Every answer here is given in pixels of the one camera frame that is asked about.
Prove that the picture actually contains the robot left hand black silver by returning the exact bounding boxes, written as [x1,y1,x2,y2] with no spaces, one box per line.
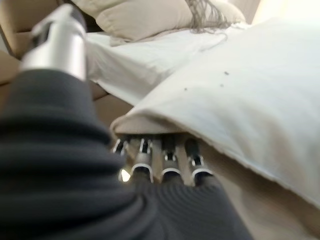
[0,4,254,240]

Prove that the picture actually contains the white duvet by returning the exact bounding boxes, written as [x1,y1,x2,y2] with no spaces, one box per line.
[109,14,320,209]

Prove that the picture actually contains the white sheeted mattress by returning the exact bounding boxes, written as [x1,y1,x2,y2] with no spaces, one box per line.
[84,21,248,108]

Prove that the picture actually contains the large beige pillow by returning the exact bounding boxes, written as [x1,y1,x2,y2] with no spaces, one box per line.
[71,0,201,48]

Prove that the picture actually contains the grey fringed cushion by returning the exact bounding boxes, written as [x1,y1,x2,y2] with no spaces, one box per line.
[186,0,233,35]

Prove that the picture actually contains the white textured under blanket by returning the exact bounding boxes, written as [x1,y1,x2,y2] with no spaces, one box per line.
[111,117,320,240]

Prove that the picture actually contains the small beige pillow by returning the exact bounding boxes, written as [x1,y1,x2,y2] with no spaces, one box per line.
[219,0,248,25]

